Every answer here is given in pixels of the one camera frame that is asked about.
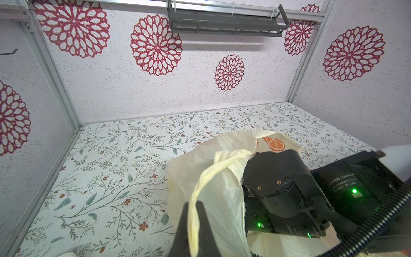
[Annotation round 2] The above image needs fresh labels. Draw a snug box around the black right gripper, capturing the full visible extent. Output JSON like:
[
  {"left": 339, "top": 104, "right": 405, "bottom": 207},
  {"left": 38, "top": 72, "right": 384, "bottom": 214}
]
[{"left": 243, "top": 150, "right": 356, "bottom": 238}]

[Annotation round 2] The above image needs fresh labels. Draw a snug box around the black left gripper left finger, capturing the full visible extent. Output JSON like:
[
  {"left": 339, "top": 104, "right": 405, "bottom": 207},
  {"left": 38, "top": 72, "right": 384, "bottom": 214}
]
[{"left": 168, "top": 202, "right": 191, "bottom": 257}]

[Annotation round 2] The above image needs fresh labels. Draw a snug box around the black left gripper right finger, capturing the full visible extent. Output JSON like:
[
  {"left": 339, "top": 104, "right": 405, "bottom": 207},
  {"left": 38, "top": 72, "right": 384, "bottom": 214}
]
[{"left": 196, "top": 201, "right": 221, "bottom": 257}]

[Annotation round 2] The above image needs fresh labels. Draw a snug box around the cream plastic bag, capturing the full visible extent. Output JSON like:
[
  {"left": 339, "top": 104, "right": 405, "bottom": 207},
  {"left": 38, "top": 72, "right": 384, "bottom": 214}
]
[{"left": 167, "top": 129, "right": 335, "bottom": 257}]

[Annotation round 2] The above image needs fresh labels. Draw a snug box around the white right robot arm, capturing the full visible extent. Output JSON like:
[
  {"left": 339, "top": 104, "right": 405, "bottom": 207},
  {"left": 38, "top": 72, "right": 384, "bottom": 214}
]
[{"left": 243, "top": 146, "right": 411, "bottom": 257}]

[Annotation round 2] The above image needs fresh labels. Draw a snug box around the grey wall shelf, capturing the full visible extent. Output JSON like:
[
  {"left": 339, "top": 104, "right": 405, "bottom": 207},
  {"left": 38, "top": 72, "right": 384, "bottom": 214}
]
[{"left": 167, "top": 1, "right": 291, "bottom": 37}]

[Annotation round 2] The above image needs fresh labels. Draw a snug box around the black wire wall rack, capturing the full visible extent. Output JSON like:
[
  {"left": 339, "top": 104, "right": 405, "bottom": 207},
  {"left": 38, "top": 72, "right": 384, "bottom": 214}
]
[{"left": 0, "top": 48, "right": 18, "bottom": 56}]

